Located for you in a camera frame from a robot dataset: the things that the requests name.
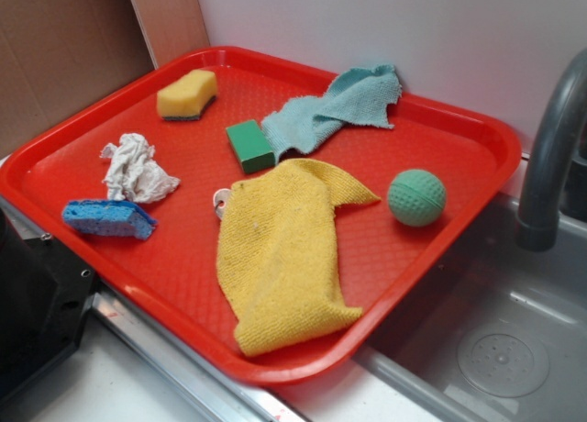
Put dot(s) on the blue cellulose sponge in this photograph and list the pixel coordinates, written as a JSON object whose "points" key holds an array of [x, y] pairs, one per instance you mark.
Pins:
{"points": [[108, 218]]}

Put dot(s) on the grey toy sink basin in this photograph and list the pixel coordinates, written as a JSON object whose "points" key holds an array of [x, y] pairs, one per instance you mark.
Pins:
{"points": [[492, 332]]}

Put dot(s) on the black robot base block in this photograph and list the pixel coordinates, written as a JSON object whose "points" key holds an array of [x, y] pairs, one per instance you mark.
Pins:
{"points": [[46, 293]]}

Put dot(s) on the light blue microfiber cloth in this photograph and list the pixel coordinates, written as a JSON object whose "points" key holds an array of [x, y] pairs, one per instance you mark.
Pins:
{"points": [[358, 97]]}

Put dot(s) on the yellow sponge with green pad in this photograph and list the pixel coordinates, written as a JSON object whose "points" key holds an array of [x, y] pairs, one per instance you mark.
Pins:
{"points": [[188, 97]]}

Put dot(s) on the brown cardboard panel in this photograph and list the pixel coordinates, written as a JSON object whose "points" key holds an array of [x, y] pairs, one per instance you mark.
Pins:
{"points": [[60, 56]]}

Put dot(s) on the grey sink faucet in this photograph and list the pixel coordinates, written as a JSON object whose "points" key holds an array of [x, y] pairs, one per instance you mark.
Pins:
{"points": [[555, 180]]}

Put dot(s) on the green rectangular sponge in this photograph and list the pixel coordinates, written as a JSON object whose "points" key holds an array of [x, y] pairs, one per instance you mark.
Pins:
{"points": [[251, 148]]}

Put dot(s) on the green dimpled ball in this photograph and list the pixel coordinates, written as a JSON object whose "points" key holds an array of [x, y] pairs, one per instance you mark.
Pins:
{"points": [[416, 198]]}

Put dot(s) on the crumpled white paper towel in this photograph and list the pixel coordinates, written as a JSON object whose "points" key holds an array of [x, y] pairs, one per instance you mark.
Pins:
{"points": [[133, 174]]}

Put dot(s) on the small metal tag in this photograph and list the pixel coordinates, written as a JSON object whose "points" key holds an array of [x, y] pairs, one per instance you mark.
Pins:
{"points": [[220, 199]]}

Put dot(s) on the yellow microfiber cloth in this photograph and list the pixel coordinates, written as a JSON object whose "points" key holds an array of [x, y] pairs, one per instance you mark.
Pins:
{"points": [[277, 256]]}

